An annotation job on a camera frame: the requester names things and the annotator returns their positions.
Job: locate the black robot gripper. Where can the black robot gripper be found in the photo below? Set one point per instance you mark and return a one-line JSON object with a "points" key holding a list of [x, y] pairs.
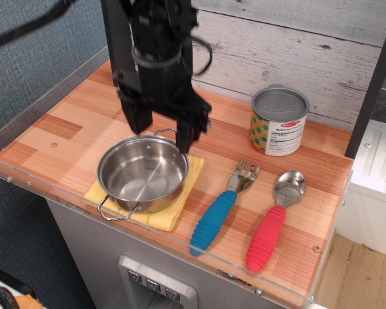
{"points": [[167, 91]]}

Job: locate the small stainless steel pot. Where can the small stainless steel pot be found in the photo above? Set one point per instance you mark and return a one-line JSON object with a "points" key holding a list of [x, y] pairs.
{"points": [[141, 174]]}

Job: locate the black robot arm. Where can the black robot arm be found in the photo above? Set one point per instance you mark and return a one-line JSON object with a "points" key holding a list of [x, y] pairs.
{"points": [[161, 49]]}

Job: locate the yellow folded cloth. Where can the yellow folded cloth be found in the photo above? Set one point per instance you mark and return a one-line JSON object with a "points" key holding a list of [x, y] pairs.
{"points": [[165, 219]]}

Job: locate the toy food can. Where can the toy food can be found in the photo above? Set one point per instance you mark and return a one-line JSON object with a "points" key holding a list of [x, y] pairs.
{"points": [[277, 120]]}

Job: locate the grey toy fridge cabinet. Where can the grey toy fridge cabinet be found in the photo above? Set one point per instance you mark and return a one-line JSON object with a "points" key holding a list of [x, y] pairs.
{"points": [[125, 265]]}

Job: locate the white toy sink unit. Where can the white toy sink unit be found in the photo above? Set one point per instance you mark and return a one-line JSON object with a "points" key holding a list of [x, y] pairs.
{"points": [[362, 215]]}

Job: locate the orange object bottom left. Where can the orange object bottom left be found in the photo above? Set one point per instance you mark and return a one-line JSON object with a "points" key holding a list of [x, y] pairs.
{"points": [[28, 302]]}

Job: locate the blue handled fork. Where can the blue handled fork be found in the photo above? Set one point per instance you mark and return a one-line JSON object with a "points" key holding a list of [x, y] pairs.
{"points": [[210, 224]]}

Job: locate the red handled spoon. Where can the red handled spoon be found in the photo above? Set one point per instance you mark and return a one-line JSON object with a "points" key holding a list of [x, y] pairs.
{"points": [[288, 190]]}

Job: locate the black right shelf post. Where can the black right shelf post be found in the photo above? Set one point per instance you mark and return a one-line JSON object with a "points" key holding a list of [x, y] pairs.
{"points": [[368, 105]]}

